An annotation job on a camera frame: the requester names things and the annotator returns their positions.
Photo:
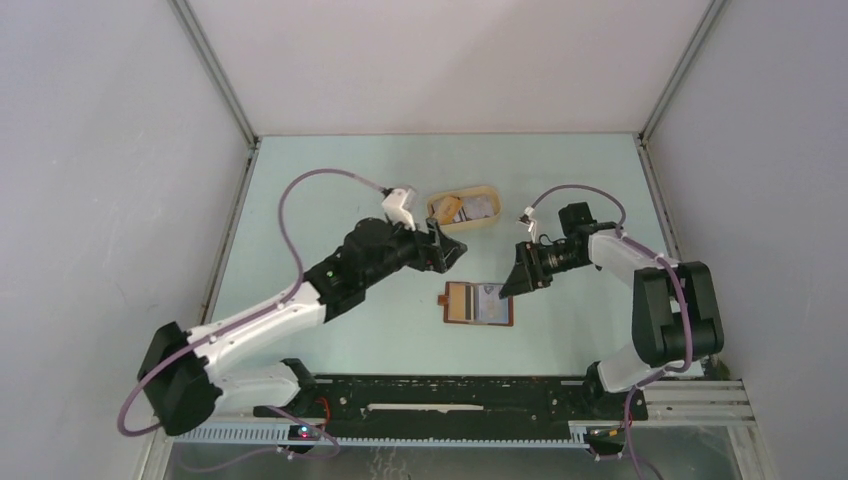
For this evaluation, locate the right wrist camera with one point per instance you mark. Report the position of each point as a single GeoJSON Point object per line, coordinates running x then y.
{"type": "Point", "coordinates": [528, 220]}

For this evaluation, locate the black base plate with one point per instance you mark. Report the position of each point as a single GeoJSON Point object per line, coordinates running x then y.
{"type": "Point", "coordinates": [455, 425]}

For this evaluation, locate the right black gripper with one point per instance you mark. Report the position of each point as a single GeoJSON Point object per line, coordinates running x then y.
{"type": "Point", "coordinates": [528, 272]}

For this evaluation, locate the grey cable duct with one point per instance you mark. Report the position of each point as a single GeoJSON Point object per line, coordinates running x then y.
{"type": "Point", "coordinates": [289, 435]}

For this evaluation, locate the aluminium frame rail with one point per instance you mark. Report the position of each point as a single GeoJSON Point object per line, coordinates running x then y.
{"type": "Point", "coordinates": [689, 403]}

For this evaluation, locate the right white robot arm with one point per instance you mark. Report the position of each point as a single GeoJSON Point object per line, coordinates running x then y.
{"type": "Point", "coordinates": [675, 318]}

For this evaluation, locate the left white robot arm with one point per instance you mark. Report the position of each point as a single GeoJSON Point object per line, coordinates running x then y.
{"type": "Point", "coordinates": [188, 376]}

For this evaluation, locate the gold credit card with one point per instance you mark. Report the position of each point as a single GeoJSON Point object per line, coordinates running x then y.
{"type": "Point", "coordinates": [446, 209]}

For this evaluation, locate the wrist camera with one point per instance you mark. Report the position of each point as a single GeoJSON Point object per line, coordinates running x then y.
{"type": "Point", "coordinates": [397, 205]}
{"type": "Point", "coordinates": [528, 220]}

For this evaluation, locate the silver card in tray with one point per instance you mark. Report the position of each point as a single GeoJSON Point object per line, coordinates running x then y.
{"type": "Point", "coordinates": [477, 207]}

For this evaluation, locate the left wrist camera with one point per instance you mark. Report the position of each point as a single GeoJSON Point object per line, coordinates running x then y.
{"type": "Point", "coordinates": [397, 205]}

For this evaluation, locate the silver VIP credit card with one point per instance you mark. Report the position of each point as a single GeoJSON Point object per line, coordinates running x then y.
{"type": "Point", "coordinates": [490, 308]}

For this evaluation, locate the brown leather card holder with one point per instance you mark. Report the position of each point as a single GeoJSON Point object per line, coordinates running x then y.
{"type": "Point", "coordinates": [442, 302]}

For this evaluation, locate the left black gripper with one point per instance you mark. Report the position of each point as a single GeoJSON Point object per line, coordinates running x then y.
{"type": "Point", "coordinates": [433, 251]}

